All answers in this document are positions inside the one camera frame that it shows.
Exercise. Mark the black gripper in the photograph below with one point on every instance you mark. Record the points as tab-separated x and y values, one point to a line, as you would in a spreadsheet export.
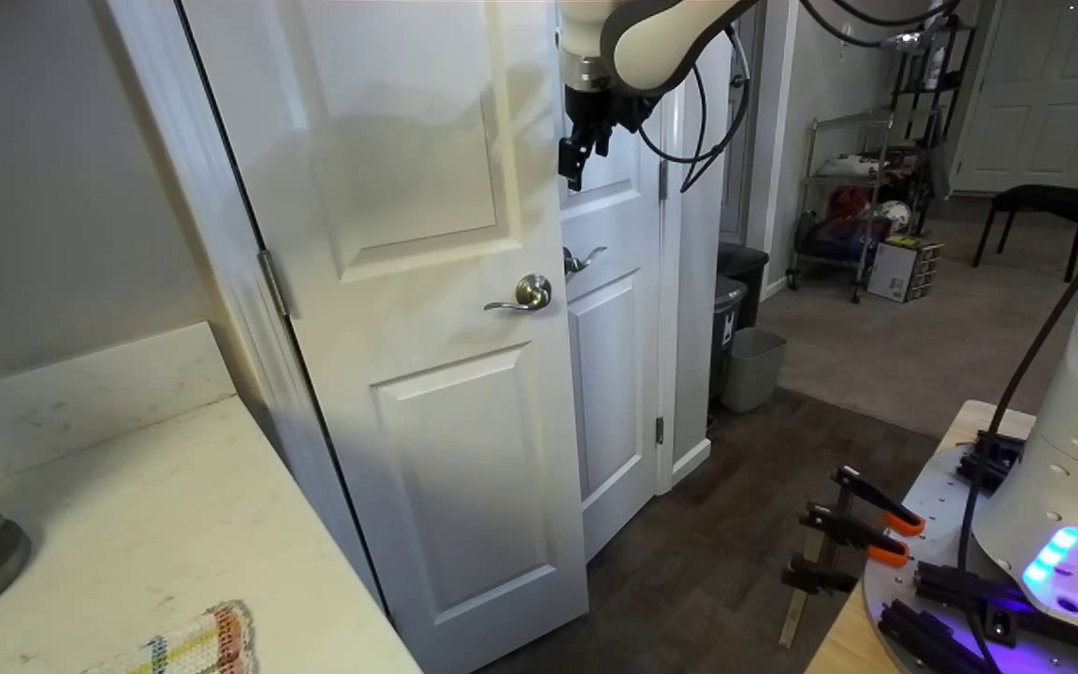
602	114

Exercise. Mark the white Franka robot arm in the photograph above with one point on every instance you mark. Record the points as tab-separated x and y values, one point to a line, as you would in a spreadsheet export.
673	37

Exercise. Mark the dark metal door hinge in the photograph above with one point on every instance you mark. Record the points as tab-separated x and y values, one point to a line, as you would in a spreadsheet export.
276	282
659	431
659	180

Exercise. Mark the white room door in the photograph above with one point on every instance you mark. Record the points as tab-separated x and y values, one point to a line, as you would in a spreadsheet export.
1037	89

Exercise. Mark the black trash bin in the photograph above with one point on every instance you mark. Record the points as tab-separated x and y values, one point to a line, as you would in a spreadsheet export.
746	267

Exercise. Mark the grey trash bin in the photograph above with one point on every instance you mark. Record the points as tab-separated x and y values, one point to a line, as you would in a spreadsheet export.
755	372

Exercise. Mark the white cardboard box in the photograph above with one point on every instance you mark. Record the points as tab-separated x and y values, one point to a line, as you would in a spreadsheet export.
901	267

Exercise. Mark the black shelf rack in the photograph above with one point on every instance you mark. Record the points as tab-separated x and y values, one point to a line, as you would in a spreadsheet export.
935	77

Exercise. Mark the black orange spring clamp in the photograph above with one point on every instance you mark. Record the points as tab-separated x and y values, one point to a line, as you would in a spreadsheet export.
850	530
879	493

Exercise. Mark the black chair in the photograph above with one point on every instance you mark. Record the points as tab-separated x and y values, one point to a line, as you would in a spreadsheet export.
1037	200

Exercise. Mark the black connector block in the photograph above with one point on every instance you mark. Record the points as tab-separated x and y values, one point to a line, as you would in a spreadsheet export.
991	463

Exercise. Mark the white kitchen counter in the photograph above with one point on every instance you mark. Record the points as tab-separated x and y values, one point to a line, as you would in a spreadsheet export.
166	527

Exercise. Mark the light wooden robot table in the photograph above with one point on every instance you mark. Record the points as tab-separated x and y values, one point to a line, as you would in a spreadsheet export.
844	648

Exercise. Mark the grey metal base plate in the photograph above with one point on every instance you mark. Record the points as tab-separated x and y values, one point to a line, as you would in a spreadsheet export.
938	500

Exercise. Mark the black mounting bracket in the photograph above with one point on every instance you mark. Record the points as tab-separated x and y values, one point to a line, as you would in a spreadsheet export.
1001	603
927	639

